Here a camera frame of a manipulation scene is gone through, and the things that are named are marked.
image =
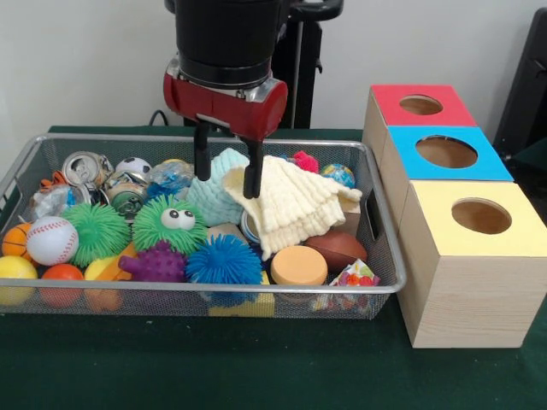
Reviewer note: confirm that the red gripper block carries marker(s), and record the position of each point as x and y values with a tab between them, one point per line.
226	107

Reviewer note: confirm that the small brown football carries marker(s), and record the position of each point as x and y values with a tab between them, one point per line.
338	250

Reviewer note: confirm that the mint green knitted cloth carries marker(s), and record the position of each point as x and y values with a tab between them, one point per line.
214	201

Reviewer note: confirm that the wooden box with three holes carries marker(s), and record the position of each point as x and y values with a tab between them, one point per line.
461	282

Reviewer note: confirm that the clear plastic bottle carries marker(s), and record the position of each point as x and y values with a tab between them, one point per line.
171	179

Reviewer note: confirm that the green spiky ball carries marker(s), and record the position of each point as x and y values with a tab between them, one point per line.
98	232

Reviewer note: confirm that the white baseball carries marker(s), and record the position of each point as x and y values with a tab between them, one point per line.
51	241

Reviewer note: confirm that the dark green table cloth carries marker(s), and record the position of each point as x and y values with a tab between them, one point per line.
171	367

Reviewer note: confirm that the purple spiky ball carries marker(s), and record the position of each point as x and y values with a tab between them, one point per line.
158	263

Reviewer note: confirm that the blue spiky ball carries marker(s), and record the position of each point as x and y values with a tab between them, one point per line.
224	260

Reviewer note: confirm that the pale yellow knitted cloth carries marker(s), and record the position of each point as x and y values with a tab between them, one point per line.
295	205

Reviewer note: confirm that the orange round disc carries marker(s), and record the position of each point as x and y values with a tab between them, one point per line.
298	265

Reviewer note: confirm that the green fuzzy ball with eyes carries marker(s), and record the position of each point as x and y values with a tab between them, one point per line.
154	232

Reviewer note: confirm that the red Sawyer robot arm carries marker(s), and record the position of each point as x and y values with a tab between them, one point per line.
226	34

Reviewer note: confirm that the clear mesh bin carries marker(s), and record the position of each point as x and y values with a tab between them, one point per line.
34	171

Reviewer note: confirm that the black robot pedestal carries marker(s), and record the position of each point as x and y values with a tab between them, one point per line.
306	77

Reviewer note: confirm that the yellow ball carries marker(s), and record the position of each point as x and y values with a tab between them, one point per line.
17	272

